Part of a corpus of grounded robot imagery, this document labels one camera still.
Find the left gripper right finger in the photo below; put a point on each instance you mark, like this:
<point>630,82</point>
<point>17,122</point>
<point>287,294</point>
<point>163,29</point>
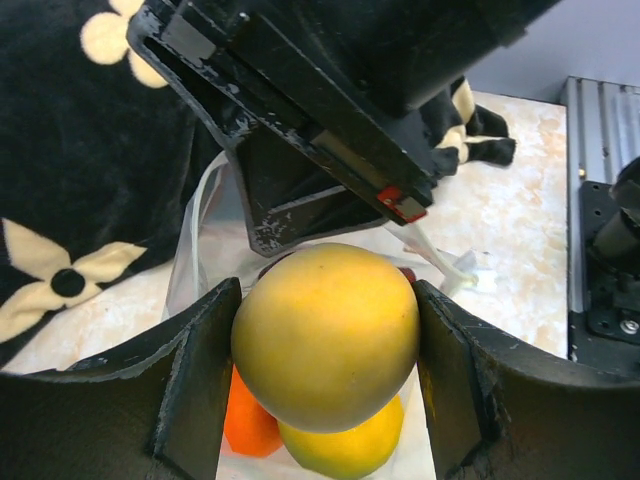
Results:
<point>499,408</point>

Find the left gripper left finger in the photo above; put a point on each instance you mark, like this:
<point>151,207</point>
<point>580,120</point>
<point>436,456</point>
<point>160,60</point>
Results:
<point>152,407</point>

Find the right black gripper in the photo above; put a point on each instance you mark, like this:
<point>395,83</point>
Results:
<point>317,102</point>

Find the clear dotted zip bag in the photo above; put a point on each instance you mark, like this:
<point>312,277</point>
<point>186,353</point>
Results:
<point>210,300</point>

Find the orange fruit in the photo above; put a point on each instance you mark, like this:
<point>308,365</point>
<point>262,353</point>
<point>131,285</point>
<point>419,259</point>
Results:
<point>249,429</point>

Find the green yellow mango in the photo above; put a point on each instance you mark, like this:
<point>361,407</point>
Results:
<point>327,337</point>

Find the red apple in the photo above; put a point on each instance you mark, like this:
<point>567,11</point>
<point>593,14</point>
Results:
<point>409,274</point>

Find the yellow lemon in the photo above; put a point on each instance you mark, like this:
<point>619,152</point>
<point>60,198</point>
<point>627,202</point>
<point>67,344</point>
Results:
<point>351,454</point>

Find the black floral pillow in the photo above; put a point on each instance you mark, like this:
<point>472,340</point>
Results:
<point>100,157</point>

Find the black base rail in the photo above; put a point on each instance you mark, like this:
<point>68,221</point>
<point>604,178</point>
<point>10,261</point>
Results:
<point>603,322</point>

